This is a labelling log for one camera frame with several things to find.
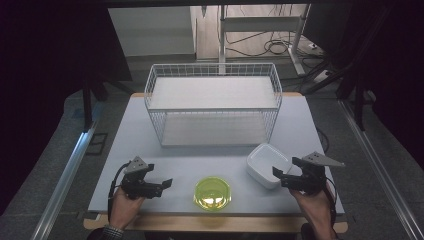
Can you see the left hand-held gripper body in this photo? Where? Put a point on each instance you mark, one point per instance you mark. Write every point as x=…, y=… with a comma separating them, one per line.
x=135, y=181

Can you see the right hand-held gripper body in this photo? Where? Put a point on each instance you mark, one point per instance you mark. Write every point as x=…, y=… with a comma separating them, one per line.
x=310, y=175

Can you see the white plastic container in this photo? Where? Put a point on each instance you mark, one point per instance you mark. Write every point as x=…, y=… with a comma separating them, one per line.
x=266, y=163

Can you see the yellow-green round bowl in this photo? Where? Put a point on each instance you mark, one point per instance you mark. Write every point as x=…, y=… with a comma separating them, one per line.
x=212, y=194

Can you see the black stand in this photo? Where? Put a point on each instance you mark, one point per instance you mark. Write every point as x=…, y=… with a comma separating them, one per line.
x=359, y=106
x=87, y=106

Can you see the white power strip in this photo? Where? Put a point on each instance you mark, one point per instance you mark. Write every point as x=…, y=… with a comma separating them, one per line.
x=322, y=76

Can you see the dark curtain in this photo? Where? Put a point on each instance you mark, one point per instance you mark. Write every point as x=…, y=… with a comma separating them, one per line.
x=40, y=83
x=393, y=66

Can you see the white panel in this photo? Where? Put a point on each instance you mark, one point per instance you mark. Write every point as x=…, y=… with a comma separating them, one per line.
x=151, y=31

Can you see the black floor frame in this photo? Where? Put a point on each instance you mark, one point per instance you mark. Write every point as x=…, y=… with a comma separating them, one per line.
x=97, y=144

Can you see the metal floor rail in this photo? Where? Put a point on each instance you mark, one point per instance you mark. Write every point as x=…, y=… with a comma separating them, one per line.
x=376, y=166
x=63, y=183

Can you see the white metal desk frame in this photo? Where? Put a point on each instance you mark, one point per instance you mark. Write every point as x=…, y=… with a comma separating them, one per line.
x=260, y=26

